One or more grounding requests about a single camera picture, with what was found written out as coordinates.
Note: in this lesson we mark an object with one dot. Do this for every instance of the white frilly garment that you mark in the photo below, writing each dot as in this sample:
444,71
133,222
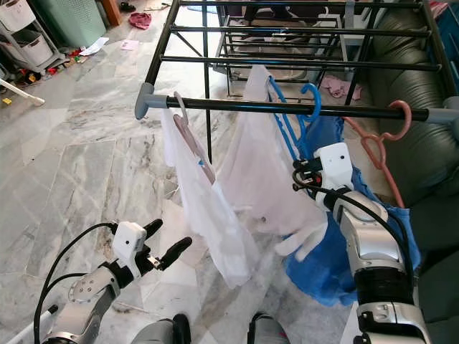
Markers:
258,179

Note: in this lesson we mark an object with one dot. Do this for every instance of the blue plastic hanger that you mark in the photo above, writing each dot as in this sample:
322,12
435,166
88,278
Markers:
318,104

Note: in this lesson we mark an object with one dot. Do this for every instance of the blue shirt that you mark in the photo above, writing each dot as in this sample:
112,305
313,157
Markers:
323,276

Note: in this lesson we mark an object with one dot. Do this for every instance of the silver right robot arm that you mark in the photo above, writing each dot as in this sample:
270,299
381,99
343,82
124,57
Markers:
366,244

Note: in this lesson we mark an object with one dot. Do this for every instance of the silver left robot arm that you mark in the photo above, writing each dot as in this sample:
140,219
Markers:
90,294

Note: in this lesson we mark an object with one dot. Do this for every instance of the greyish pink hanger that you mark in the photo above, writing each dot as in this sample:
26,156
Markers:
201,154

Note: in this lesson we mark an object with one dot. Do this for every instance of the salmon pink hanger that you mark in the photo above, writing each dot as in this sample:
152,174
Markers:
408,118

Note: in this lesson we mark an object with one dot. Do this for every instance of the white shirt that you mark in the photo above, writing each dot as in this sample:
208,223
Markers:
208,215

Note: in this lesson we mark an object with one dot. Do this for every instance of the robot left leg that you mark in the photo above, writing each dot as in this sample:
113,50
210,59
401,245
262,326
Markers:
161,333

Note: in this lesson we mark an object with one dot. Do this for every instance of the robot leg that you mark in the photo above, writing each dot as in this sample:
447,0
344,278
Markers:
269,333
161,333

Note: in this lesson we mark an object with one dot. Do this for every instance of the light pink crumpled cloth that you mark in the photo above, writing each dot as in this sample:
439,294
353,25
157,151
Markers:
341,87

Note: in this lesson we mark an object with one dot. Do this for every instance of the black clothes drying rack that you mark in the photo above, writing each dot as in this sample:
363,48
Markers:
244,105

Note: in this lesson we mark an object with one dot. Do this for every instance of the robot right leg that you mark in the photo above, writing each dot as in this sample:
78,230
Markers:
269,333

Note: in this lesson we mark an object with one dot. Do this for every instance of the white rod black tip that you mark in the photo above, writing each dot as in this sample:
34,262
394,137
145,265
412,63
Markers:
32,326

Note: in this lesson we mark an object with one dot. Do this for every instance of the dark green sofa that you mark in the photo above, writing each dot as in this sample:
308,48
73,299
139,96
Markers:
401,64

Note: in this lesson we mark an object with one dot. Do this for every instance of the white chair with tan feet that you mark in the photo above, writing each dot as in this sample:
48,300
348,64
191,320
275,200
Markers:
21,93

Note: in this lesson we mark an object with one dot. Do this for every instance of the pink paper sheet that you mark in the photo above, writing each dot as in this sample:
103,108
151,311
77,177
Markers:
129,45

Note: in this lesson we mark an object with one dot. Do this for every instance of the white paper sheet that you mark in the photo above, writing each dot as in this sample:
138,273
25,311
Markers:
94,46

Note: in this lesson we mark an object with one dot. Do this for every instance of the white storage cart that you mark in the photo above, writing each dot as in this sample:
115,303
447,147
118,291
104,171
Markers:
36,43

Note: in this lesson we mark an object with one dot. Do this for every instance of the magenta crumpled cloth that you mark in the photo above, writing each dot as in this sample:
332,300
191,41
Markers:
140,20

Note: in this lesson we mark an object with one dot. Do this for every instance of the black sandal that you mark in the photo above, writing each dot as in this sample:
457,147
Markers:
127,7

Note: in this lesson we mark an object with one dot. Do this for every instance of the green cabinet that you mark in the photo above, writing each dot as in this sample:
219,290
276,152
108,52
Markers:
68,21

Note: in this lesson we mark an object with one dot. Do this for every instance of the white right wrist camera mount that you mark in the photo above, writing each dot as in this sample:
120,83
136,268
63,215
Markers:
337,168

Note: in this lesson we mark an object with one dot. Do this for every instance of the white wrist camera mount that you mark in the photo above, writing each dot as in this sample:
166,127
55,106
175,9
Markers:
337,168
129,244

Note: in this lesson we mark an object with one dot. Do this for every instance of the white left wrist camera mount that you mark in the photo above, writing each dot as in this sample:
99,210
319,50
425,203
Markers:
129,244

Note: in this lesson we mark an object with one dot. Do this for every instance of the brown wooden post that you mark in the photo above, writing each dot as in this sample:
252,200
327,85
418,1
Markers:
110,11

